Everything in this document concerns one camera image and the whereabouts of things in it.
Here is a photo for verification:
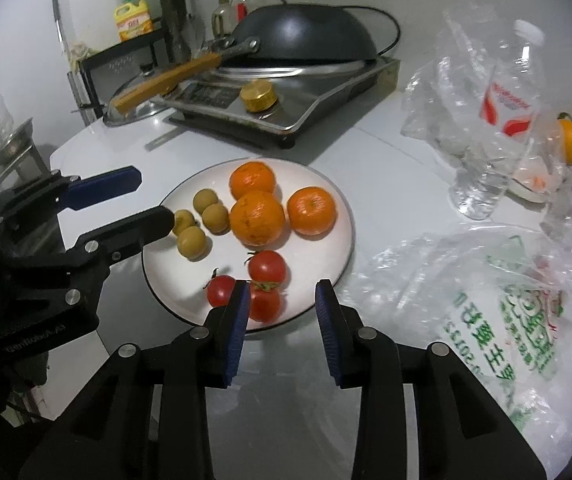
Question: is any glass pot lid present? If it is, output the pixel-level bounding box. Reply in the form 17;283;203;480
103;57;231;128

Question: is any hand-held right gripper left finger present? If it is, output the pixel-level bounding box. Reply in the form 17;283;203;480
18;279;253;480

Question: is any steel induction cooker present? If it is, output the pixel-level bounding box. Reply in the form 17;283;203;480
166;55;401;150

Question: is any grey vertical pipe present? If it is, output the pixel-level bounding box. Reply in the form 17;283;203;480
153;0;191;61

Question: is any black cooker cable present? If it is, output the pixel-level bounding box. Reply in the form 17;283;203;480
241;0;401;56

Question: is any clear water bottle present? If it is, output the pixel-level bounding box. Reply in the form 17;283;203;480
448;19;546;221

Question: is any yellow detergent bottle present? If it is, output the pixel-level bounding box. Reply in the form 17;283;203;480
113;0;154;43

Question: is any red label plastic bottle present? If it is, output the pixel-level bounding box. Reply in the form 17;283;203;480
230;0;261;23

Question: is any green printed plastic bag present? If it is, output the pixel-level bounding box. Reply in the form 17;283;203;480
356;230;572;461

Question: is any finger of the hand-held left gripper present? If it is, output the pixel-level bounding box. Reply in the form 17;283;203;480
0;166;143;234
63;205;175;282

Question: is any black metal rack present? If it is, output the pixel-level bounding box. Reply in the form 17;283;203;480
68;27;167;121

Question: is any clear oil bottle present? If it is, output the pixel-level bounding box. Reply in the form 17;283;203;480
211;0;231;38

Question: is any orange tangerine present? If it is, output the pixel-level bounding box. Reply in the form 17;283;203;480
229;160;277;200
229;190;287;247
287;186;337;237

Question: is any gold cooker knob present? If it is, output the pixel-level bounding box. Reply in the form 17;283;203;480
239;80;277;112

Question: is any pale cloth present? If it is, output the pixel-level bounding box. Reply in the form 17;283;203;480
66;40;92;68

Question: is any white plate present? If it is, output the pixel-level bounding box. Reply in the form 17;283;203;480
141;157;355;333

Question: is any white bowl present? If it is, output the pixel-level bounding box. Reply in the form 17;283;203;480
508;157;566;203

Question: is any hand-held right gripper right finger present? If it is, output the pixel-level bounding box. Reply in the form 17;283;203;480
314;278;549;480

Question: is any black wok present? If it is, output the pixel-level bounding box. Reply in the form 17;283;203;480
111;3;381;116

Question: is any red cherry tomato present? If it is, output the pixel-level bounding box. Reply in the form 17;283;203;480
247;250;287;285
248;282;284;323
206;272;237;308

